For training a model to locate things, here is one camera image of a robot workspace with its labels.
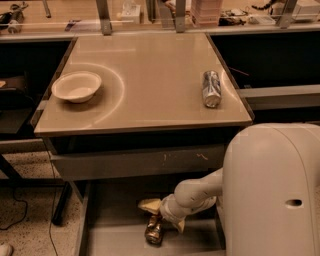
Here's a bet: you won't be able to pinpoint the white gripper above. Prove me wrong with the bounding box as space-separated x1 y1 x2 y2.
138 194 187 233

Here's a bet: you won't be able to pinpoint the orange crushed soda can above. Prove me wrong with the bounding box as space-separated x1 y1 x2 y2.
144 215 163 246

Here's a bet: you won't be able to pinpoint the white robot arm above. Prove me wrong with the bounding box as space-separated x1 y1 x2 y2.
139 123 320 256

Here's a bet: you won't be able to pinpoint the open grey middle drawer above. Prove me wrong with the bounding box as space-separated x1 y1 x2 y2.
75 173 225 256

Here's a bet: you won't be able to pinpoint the grey top drawer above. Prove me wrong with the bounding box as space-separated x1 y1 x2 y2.
51 144 227 181

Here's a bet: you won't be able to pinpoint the grey drawer cabinet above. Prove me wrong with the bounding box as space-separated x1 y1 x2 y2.
30 31 256 256

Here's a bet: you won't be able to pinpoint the silver blue soda can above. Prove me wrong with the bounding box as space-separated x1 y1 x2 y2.
202 70 221 108

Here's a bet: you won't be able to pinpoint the white paper bowl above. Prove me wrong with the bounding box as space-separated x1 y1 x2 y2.
51 71 102 103

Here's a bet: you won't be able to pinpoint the white shoe tip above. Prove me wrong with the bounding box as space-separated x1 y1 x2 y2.
0 244 13 256

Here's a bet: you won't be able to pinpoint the white box on shelf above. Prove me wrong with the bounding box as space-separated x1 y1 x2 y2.
121 4 141 24

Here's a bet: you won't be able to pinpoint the pink stacked trays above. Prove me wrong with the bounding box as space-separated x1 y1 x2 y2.
190 0 223 26

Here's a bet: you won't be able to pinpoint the black floor cable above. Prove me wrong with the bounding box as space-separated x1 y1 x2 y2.
0 139 59 256

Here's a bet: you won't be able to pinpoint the grey metal post middle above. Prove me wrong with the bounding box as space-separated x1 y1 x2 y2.
175 0 186 33

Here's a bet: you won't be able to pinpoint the grey metal post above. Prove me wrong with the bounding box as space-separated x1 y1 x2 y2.
175 0 186 33
96 0 112 36
276 0 297 29

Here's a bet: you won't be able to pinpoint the grey metal post left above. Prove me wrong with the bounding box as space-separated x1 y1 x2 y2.
96 0 112 36

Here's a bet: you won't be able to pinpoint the grey metal post right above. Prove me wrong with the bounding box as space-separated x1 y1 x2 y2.
276 0 297 29

